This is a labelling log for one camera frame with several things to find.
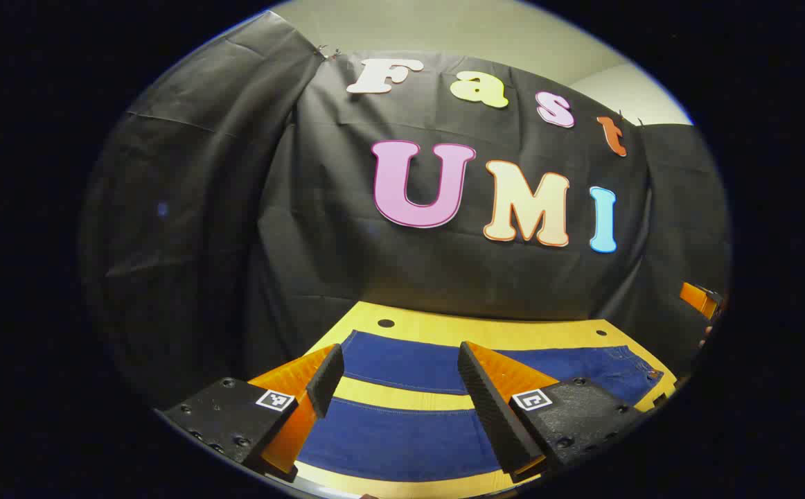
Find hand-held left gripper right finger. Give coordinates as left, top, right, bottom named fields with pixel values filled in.
left=457, top=340, right=647, bottom=484

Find blue denim jeans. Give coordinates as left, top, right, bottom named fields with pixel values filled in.
left=297, top=330, right=665, bottom=484

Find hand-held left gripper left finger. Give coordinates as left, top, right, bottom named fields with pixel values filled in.
left=155, top=342, right=345, bottom=484

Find black backdrop cloth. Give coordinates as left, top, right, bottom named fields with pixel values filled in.
left=80, top=10, right=732, bottom=410

